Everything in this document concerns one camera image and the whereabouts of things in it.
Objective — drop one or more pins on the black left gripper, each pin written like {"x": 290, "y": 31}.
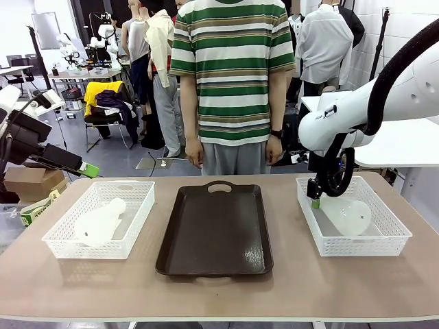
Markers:
{"x": 24, "y": 137}

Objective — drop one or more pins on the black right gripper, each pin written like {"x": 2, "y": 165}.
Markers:
{"x": 312, "y": 161}

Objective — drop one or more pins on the translucent white conical flask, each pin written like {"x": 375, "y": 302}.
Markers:
{"x": 96, "y": 222}
{"x": 350, "y": 216}

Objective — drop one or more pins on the person's right forearm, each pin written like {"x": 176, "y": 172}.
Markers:
{"x": 189, "y": 106}

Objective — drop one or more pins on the person's left forearm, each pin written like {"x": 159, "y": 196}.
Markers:
{"x": 278, "y": 103}

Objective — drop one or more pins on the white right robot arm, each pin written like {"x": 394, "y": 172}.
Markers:
{"x": 394, "y": 96}

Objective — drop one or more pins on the person's left hand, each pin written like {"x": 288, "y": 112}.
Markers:
{"x": 274, "y": 150}

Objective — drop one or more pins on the person's right hand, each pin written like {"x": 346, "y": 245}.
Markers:
{"x": 194, "y": 150}

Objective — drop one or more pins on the brown cardboard box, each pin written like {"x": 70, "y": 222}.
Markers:
{"x": 27, "y": 178}

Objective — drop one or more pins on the green printed paper bag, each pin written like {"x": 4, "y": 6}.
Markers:
{"x": 37, "y": 210}

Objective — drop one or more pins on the black metal chair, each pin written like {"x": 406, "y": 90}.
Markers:
{"x": 103, "y": 120}

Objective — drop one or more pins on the black plastic crate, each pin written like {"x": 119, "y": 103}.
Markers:
{"x": 72, "y": 97}

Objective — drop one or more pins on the black wristwatch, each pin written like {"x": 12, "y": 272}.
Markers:
{"x": 276, "y": 133}

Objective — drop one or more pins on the yellow garment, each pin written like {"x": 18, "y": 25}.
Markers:
{"x": 92, "y": 92}

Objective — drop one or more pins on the white perforated plastic basket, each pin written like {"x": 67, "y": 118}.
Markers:
{"x": 137, "y": 192}
{"x": 391, "y": 219}

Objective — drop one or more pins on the dark purple garment pile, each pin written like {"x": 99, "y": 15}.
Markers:
{"x": 113, "y": 99}

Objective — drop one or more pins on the grey trousers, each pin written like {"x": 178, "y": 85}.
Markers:
{"x": 233, "y": 159}

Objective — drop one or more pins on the grey floor plate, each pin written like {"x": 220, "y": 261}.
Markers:
{"x": 147, "y": 164}

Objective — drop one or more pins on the cluttered background table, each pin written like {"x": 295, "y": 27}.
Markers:
{"x": 85, "y": 73}

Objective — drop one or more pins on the black tripod stand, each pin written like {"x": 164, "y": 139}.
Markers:
{"x": 38, "y": 58}
{"x": 381, "y": 44}

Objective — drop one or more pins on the black office chair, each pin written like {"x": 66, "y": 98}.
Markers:
{"x": 19, "y": 63}

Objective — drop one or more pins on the dark brown plastic tray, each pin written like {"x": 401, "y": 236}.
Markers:
{"x": 216, "y": 233}

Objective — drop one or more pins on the small white background robot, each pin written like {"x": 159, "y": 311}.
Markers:
{"x": 67, "y": 42}

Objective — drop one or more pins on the green striped t-shirt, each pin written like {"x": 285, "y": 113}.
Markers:
{"x": 233, "y": 68}

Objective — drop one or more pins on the mannequin with white tank top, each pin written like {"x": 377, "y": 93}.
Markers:
{"x": 137, "y": 37}

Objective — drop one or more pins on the mannequin with white shirt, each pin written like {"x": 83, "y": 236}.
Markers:
{"x": 322, "y": 41}

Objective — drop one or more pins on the mannequin with cream shirt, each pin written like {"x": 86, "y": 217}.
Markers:
{"x": 157, "y": 37}

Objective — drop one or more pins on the black hanging jacket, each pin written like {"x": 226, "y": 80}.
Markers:
{"x": 355, "y": 24}

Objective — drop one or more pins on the white wall board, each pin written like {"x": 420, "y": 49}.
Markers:
{"x": 46, "y": 31}

